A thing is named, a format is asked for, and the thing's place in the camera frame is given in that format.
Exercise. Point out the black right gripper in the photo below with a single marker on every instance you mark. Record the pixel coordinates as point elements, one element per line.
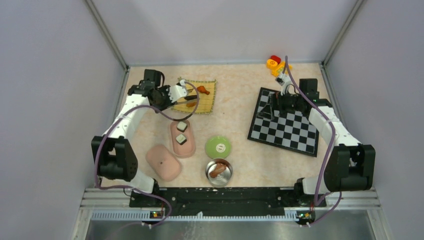
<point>267,112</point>

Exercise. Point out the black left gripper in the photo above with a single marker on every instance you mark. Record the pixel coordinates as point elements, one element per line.
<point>168,103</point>

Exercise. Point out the silver metal tongs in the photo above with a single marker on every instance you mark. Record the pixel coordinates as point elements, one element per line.
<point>182,101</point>

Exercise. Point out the dark seaweed roll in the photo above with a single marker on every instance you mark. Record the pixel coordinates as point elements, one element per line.
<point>190,97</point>

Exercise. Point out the orange fried food piece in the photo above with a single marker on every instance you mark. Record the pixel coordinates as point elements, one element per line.
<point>191,104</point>

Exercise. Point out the white rice sushi cube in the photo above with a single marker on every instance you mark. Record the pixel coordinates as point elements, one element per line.
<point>181,139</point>

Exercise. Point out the brown meat piece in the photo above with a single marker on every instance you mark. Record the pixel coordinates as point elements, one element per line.
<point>219,168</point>

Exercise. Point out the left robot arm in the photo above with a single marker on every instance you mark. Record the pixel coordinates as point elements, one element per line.
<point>114,157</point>

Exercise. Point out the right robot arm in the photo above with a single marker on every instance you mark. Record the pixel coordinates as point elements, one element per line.
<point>348,164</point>

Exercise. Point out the pink lunch box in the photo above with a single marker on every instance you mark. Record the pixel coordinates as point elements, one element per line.
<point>187,149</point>

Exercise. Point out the pink lunch box lid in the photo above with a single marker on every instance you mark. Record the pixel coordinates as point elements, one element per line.
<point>163,162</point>

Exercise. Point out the checkerboard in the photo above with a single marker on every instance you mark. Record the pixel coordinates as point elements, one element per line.
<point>291,132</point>

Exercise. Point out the yellow toy block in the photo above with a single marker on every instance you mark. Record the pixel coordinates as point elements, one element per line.
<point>278,69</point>

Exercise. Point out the orange chicken drumstick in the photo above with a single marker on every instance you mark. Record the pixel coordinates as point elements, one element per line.
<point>201,89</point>

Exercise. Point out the orange round toy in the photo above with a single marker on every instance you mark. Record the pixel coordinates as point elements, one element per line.
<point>271,64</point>

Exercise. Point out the red toy block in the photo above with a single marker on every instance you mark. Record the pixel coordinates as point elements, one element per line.
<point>276,59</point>

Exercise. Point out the green round lid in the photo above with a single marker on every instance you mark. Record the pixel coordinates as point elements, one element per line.
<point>218,147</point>

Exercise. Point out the round steel container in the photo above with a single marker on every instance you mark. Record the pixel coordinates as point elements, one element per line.
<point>223,179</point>

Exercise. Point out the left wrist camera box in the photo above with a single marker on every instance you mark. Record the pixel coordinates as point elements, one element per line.
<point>177,91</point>

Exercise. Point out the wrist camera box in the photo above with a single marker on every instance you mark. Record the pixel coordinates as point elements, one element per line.
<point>177,91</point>
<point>283,80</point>

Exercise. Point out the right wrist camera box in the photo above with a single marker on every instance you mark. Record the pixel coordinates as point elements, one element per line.
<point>283,80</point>

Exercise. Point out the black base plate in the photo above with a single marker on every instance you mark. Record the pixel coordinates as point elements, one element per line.
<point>223,202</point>

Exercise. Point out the aluminium frame rail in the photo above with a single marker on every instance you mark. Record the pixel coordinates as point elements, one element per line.
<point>106,215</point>

